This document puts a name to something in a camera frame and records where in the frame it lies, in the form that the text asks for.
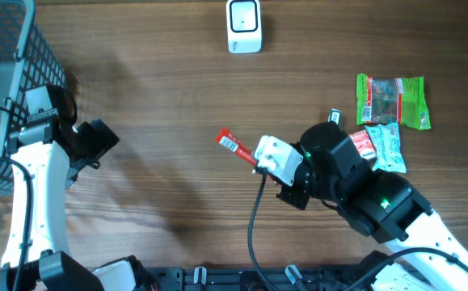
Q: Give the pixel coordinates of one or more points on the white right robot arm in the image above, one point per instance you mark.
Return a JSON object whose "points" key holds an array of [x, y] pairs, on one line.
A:
{"points": [[326, 165]]}

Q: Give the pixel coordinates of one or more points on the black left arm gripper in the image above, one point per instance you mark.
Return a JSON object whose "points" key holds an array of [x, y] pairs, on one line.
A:
{"points": [[97, 140]]}

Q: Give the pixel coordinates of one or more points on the dark green gum pack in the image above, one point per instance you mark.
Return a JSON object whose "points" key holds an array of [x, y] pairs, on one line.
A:
{"points": [[335, 116]]}

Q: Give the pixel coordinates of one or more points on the small orange white box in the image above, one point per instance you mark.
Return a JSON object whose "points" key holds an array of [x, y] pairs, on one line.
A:
{"points": [[363, 144]]}

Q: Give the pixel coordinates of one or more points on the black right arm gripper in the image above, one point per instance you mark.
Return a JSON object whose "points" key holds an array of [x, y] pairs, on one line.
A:
{"points": [[292, 194]]}

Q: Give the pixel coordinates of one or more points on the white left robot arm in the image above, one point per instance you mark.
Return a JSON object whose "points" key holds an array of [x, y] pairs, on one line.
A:
{"points": [[46, 157]]}

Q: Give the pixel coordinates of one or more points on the dark grey mesh basket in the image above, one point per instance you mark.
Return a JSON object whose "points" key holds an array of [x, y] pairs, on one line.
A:
{"points": [[26, 62]]}

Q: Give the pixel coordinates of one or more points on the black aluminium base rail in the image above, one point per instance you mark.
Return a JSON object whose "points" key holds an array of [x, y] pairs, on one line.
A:
{"points": [[322, 278]]}

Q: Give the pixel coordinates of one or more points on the green snack bag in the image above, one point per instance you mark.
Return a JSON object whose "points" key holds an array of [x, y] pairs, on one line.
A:
{"points": [[392, 100]]}

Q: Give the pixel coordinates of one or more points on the teal tissue pack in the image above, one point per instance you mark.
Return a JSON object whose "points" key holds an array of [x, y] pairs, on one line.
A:
{"points": [[386, 141]]}

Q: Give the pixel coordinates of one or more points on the white barcode scanner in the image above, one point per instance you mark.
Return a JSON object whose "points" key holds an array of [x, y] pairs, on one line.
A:
{"points": [[244, 26]]}

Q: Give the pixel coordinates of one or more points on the red candy bar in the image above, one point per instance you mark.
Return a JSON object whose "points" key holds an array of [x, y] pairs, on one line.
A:
{"points": [[226, 139]]}

